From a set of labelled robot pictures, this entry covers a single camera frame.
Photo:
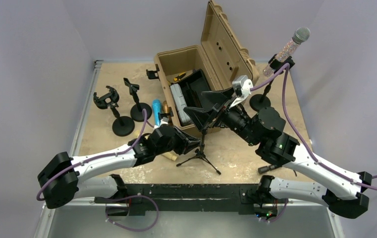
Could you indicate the black round-base mic stand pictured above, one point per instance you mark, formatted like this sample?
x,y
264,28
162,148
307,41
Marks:
x,y
136,111

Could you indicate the black tripod shock-mount stand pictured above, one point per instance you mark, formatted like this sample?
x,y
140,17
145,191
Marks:
x,y
200,153

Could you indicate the blue microphone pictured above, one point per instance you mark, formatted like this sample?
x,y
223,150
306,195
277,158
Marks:
x,y
157,110

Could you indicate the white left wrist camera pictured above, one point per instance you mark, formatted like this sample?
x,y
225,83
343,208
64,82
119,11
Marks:
x,y
164,121

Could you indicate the tan plastic toolbox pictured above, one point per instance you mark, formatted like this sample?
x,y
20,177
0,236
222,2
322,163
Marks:
x,y
220,56

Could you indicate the cream yellow microphone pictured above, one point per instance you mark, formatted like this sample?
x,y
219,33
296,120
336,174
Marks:
x,y
170,156

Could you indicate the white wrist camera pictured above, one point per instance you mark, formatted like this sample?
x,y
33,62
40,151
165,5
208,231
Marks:
x,y
242,87
164,121

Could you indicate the black cylindrical adapter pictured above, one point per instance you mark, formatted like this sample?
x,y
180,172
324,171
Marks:
x,y
268,168

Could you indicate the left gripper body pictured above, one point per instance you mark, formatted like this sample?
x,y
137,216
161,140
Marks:
x,y
179,144

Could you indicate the yellow black tool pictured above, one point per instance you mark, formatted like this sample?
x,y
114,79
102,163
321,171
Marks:
x,y
179,77

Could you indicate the black clip mic stand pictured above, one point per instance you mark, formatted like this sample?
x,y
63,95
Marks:
x,y
260,101

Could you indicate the aluminium frame rails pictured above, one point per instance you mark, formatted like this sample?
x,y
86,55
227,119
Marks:
x,y
85,219

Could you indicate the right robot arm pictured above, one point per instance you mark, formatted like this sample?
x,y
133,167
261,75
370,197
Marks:
x,y
341,191

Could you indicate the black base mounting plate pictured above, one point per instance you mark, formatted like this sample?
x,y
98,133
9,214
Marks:
x,y
243,199

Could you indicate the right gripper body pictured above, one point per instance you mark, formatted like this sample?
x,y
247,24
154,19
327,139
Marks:
x,y
235,119

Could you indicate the black shock-mount desk stand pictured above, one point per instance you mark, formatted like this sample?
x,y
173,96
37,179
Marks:
x,y
122,125

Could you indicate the glitter silver microphone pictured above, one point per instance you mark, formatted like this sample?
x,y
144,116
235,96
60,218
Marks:
x,y
301,35

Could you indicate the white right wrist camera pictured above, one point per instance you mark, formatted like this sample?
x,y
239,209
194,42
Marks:
x,y
242,87

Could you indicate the gold microphone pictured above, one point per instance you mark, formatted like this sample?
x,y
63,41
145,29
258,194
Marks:
x,y
166,109

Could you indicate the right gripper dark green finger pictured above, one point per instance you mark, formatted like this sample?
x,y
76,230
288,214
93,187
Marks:
x,y
221,97
203,118

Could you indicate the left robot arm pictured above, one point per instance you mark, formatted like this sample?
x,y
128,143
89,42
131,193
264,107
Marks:
x,y
65,178

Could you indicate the grey small parts case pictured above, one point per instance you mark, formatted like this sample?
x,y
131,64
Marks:
x,y
180,104

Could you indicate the black toolbox tray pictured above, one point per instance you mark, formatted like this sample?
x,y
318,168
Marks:
x,y
192,87

